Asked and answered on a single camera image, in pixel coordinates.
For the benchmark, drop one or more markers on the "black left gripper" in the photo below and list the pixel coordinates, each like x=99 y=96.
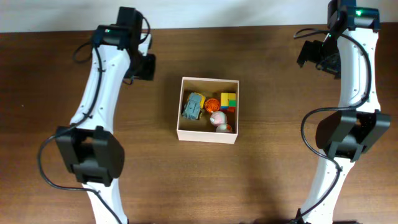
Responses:
x=150 y=73

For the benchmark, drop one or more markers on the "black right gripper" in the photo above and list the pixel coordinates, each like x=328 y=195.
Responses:
x=308 y=53

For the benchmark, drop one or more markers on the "yellow grey toy truck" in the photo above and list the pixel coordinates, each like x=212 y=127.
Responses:
x=193 y=108

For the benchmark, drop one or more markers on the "orange ridged disc toy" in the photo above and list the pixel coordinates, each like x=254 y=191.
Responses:
x=212 y=105

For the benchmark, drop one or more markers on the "pink white duck toy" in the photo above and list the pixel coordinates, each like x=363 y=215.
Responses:
x=219 y=120

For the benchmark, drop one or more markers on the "colourful puzzle cube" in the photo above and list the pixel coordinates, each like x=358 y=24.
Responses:
x=228 y=102

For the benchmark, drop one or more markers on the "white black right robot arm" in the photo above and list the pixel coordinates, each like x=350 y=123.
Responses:
x=353 y=127

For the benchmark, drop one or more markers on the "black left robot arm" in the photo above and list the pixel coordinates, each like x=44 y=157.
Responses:
x=89 y=149

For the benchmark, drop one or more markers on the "white cardboard box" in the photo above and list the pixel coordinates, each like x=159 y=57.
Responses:
x=202 y=130

